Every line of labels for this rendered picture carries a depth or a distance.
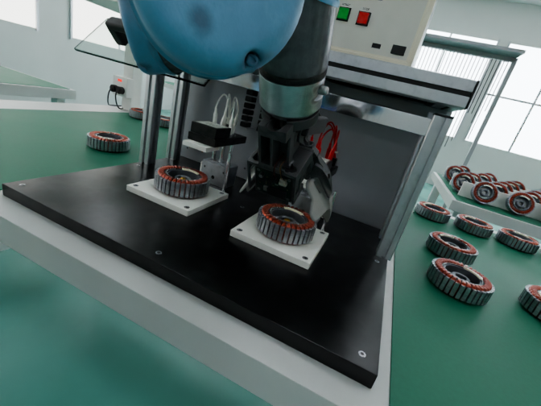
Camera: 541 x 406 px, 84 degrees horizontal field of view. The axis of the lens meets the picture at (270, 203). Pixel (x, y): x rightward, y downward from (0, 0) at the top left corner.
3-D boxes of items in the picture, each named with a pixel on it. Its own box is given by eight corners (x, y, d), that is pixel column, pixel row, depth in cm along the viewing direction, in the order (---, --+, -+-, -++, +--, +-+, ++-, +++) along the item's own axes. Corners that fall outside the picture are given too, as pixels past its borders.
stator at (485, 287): (460, 308, 53) (469, 292, 52) (414, 270, 63) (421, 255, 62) (499, 305, 58) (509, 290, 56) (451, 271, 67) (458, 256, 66)
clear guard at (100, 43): (203, 86, 39) (211, 36, 37) (73, 50, 46) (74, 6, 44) (287, 101, 68) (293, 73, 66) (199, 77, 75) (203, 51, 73)
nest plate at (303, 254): (307, 270, 49) (310, 263, 49) (229, 235, 53) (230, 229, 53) (327, 238, 63) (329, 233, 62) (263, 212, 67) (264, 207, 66)
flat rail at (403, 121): (434, 138, 53) (441, 121, 51) (154, 63, 70) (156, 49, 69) (433, 138, 54) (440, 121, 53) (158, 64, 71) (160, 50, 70)
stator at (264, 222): (302, 254, 51) (308, 235, 50) (245, 229, 54) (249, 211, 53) (318, 232, 61) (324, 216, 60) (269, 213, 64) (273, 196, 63)
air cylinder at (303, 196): (315, 225, 68) (323, 202, 66) (285, 213, 70) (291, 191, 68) (320, 218, 72) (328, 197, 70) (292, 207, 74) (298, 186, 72)
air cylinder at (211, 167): (224, 188, 75) (228, 167, 73) (199, 179, 77) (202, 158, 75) (233, 185, 79) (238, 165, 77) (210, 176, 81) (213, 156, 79)
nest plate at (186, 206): (187, 217, 56) (187, 210, 56) (125, 190, 60) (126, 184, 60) (228, 198, 70) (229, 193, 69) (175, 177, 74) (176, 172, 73)
